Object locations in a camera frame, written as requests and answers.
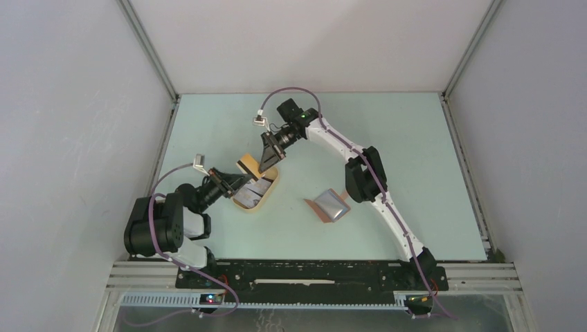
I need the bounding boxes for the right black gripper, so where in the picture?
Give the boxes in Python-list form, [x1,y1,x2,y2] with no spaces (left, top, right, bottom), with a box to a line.
[260,127,302,174]

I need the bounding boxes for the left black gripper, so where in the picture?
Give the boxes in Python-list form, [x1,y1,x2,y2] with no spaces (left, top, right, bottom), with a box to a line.
[197,167,252,212]

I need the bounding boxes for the yellow oval tray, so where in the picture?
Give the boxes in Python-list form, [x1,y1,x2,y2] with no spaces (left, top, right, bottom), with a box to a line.
[232,167,280,213]

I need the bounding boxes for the tan credit card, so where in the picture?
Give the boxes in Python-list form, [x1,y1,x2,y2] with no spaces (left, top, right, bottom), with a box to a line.
[236,154,262,181]

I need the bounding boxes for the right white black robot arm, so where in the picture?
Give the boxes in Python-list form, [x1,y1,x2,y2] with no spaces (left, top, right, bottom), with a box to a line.
[257,98,437,289]

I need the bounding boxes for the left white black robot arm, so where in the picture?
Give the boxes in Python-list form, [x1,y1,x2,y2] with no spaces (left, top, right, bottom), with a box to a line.
[123,167,253,288]

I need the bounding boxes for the credit card stack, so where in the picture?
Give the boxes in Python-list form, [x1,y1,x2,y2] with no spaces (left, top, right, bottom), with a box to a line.
[233,178,273,209]

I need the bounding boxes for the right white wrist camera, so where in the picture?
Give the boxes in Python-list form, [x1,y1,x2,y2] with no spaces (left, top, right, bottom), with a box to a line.
[252,114,269,130]

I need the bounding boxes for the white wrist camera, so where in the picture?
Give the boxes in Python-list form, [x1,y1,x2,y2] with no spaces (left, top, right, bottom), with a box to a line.
[252,114,269,130]
[192,154,208,175]

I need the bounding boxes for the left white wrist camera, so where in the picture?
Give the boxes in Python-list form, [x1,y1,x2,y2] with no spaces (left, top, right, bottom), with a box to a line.
[192,154,208,175]

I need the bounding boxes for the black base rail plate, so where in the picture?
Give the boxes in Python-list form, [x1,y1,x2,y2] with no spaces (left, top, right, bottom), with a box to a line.
[176,260,449,306]

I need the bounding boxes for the aluminium frame rail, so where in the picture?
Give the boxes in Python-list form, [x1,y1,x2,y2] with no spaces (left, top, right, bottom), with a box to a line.
[107,260,522,310]

